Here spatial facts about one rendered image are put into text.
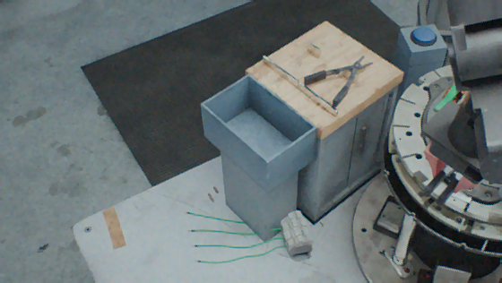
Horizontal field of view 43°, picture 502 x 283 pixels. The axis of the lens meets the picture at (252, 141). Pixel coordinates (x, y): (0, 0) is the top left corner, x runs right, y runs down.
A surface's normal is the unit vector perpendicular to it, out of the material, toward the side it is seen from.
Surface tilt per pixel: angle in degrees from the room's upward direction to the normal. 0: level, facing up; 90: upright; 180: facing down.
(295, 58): 0
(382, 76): 0
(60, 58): 0
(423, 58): 90
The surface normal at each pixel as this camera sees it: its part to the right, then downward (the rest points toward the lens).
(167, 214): -0.03, -0.64
